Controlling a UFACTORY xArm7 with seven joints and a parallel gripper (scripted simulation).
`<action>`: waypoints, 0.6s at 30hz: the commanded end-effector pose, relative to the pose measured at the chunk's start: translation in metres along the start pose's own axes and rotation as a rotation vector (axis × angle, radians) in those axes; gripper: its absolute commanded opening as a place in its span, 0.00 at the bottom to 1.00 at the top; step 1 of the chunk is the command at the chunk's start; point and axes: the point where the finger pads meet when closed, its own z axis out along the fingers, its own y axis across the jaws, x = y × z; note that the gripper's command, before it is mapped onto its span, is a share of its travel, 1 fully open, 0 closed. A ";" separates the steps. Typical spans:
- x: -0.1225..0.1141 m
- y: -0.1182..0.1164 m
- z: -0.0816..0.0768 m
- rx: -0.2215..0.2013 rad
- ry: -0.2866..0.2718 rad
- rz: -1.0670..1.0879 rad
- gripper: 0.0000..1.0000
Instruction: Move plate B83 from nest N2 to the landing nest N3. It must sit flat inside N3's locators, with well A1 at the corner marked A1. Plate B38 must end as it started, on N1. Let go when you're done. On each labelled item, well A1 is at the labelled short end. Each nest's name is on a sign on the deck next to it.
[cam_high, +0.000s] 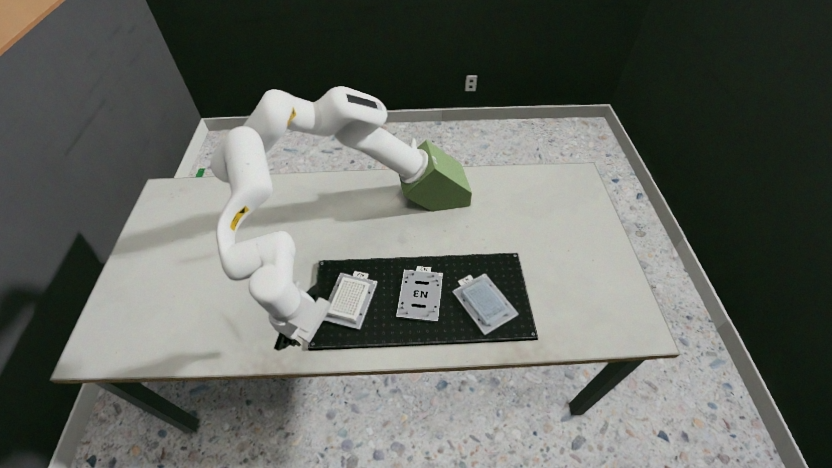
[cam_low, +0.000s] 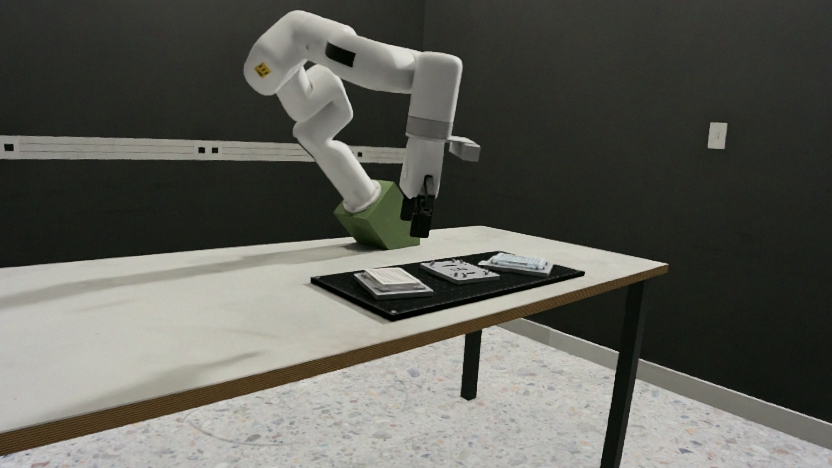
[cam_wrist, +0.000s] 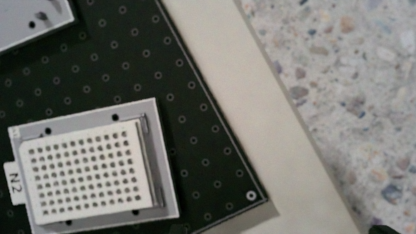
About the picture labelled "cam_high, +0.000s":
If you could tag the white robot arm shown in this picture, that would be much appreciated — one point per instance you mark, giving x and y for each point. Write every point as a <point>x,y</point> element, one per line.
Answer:
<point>268,260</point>

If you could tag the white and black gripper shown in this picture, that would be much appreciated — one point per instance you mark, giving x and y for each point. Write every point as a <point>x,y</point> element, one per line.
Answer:
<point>288,330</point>

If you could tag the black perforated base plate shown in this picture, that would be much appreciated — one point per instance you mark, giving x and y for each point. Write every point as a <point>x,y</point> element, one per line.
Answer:
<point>381,327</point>

